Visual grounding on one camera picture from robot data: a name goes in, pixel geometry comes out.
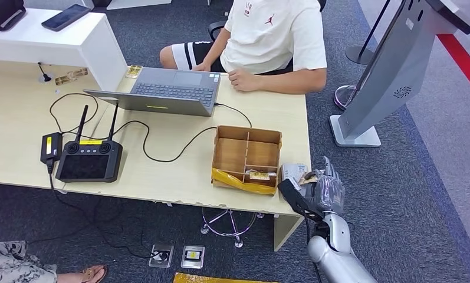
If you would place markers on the white card reader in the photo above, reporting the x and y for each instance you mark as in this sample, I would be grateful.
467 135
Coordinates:
291 172

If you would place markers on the beige wooden desk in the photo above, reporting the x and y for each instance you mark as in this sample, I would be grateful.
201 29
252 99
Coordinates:
172 179

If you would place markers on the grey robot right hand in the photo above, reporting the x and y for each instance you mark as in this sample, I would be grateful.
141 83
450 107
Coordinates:
328 193

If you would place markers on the person's left forearm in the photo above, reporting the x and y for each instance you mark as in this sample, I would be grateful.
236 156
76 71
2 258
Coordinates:
293 81

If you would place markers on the black power adapter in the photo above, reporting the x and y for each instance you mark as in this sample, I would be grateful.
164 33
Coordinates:
54 150

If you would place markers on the white raised counter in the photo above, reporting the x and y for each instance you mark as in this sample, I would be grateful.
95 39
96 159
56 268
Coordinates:
82 43

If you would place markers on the gold patterned ID card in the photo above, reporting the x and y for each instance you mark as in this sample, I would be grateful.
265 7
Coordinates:
308 179

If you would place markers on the black stanchion pole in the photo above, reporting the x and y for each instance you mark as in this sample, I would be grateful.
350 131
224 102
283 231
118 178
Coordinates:
357 54

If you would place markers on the person's right forearm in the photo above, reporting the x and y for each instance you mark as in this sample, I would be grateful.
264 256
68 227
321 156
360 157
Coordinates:
217 48

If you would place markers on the black smartphone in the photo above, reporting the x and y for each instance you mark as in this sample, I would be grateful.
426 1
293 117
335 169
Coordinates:
65 17

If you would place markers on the black bag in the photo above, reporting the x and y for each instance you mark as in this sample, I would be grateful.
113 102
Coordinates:
0 13

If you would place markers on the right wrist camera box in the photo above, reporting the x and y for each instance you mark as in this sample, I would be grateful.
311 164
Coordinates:
295 201

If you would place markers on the wooden divided box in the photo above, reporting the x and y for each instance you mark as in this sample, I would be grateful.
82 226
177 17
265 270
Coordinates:
230 154

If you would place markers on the grey laptop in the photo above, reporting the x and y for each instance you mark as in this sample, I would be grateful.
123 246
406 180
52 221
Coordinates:
172 88

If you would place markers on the person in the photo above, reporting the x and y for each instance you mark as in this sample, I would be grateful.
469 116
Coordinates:
266 39
8 265

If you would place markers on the white furniture panel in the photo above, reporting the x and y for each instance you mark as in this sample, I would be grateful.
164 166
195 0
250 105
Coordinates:
137 4

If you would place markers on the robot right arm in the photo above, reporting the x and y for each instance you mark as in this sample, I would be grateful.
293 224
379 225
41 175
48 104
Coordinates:
336 250

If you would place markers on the round chrome floor base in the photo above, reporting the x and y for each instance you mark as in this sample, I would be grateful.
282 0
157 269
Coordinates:
344 97

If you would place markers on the stool base with casters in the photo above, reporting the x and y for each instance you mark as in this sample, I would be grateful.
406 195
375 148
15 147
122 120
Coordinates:
238 243

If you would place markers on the metal floor socket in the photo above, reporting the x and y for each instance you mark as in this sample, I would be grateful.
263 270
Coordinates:
161 256
192 257

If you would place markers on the yellow floor tape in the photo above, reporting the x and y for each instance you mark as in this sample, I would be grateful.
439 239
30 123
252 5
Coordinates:
219 279

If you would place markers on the black remote controller with antennas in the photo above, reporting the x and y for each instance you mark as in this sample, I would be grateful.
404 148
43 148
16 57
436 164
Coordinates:
88 166

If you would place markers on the person's left hand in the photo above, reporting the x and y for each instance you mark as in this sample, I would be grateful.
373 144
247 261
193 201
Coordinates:
244 80

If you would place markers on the gold patterned card strip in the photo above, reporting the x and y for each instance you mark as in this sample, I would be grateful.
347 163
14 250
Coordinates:
71 76

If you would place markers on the person's right hand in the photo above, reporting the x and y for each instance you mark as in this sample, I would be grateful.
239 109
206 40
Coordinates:
202 67

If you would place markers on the grey kiosk stand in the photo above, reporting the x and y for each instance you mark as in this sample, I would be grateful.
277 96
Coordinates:
398 62

